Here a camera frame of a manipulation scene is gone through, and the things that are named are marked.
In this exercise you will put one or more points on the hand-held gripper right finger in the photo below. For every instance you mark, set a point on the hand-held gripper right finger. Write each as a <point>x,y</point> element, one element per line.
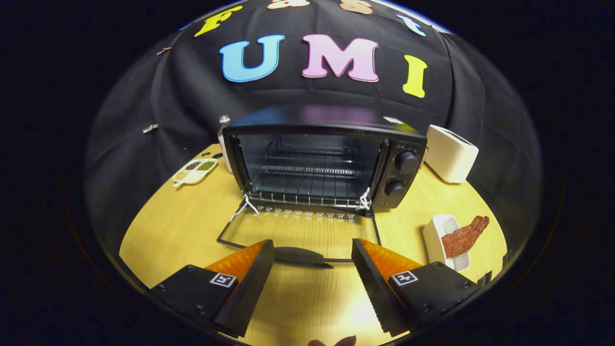
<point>372,288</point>

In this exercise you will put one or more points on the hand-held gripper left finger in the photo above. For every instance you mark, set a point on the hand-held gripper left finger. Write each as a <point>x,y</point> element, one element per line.
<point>250,288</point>

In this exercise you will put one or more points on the reddish-brown meat slice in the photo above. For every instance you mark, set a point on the reddish-brown meat slice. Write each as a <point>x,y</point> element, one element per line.
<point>461,240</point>

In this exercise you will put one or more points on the black toaster oven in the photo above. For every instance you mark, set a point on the black toaster oven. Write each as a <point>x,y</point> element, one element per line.
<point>408,161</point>

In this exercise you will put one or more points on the white toaster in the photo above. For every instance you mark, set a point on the white toaster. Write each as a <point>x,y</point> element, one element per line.
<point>449,156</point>

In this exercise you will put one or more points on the white rectangular dish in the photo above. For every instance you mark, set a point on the white rectangular dish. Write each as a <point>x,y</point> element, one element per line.
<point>435,235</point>

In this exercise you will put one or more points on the white divided condiment dish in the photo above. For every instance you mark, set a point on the white divided condiment dish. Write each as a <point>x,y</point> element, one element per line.
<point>194,172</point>

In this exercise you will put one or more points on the small clear bottle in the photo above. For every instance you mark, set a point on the small clear bottle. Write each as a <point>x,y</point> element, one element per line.
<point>223,139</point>

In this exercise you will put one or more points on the silver cloth clip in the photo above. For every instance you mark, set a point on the silver cloth clip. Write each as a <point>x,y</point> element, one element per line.
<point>150,128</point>

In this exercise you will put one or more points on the red cloth clip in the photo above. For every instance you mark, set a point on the red cloth clip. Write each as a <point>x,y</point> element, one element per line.
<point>163,50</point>

